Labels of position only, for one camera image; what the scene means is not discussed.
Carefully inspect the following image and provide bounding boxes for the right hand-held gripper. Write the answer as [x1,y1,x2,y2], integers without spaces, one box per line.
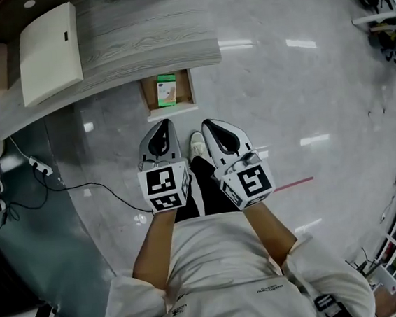
[199,112,279,213]

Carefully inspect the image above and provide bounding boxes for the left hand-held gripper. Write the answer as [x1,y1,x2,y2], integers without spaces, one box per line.
[132,117,194,216]

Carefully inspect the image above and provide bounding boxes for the green and white packet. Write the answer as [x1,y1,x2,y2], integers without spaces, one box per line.
[155,72,181,108]

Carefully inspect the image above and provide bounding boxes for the wooden box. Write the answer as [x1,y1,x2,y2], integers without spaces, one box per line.
[138,67,201,124]

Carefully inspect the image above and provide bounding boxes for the person's left forearm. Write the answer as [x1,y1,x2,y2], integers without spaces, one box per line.
[125,207,185,296]

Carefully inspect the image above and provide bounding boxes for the person's right forearm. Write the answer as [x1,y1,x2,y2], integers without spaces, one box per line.
[241,200,302,281]

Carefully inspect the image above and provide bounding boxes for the person's white shoe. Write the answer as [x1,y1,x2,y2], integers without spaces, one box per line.
[187,129,208,167]

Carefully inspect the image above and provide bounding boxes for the person's black trousers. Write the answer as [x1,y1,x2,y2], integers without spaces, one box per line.
[167,151,244,225]

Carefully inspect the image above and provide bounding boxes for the red floor tape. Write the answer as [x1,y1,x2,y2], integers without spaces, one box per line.
[272,176,316,192]

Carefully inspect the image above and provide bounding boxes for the grey wood-grain desk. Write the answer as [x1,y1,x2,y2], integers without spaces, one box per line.
[0,0,229,141]

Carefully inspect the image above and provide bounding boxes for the white power strip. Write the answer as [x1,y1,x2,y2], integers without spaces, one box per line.
[28,153,54,178]

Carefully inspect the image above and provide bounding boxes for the person's white shirt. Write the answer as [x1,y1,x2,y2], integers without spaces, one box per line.
[83,198,378,317]

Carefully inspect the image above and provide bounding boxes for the white flat box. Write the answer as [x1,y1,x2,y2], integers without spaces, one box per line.
[13,0,88,108]

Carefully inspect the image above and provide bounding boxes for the black waist-worn device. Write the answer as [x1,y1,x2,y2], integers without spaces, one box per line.
[312,291,346,317]

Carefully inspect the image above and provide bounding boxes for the black floor cable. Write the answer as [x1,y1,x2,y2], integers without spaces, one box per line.
[0,155,155,234]

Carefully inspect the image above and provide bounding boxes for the white power cable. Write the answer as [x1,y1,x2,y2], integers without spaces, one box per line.
[8,133,32,162]

